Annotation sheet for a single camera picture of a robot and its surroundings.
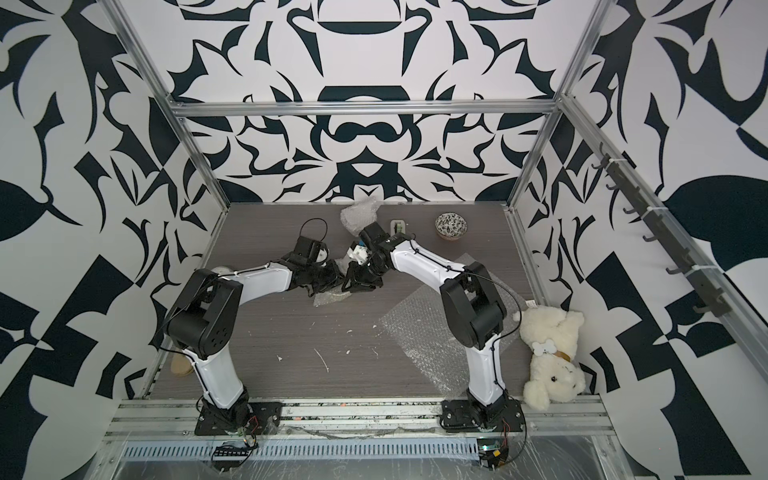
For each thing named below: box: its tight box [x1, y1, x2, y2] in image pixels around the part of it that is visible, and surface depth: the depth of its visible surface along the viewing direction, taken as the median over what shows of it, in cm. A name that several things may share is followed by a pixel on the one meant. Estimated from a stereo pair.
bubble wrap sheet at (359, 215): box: [340, 198, 383, 237], surface depth 112 cm
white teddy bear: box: [513, 305, 586, 412], surface depth 78 cm
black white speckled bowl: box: [435, 212, 468, 242], surface depth 114 cm
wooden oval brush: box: [170, 353, 194, 376], surface depth 81 cm
